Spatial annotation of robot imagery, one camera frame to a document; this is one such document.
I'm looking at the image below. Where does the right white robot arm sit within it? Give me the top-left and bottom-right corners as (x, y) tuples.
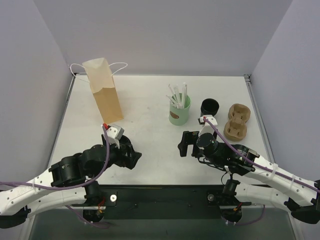
(177, 131), (320, 224)

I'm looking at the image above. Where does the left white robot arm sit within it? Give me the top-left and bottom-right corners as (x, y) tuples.
(0, 136), (142, 229)

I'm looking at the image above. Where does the green straw holder cup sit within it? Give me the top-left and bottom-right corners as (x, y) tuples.
(168, 95), (191, 126)

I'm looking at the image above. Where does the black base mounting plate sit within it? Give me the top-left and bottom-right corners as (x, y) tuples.
(74, 185), (250, 223)

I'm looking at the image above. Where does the brown pulp cup carrier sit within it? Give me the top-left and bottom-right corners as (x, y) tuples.
(223, 103), (251, 142)

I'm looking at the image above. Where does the brown paper bag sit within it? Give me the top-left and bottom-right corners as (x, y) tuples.
(78, 57), (124, 124)

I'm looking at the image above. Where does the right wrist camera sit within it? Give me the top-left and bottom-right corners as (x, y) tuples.
(198, 115), (218, 137)

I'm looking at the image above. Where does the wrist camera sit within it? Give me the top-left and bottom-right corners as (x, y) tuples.
(101, 123), (124, 149)
(198, 115), (218, 137)

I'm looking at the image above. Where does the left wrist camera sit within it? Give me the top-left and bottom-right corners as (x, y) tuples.
(101, 123), (124, 149)

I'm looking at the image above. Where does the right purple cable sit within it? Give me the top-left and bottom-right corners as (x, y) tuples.
(203, 117), (320, 195)

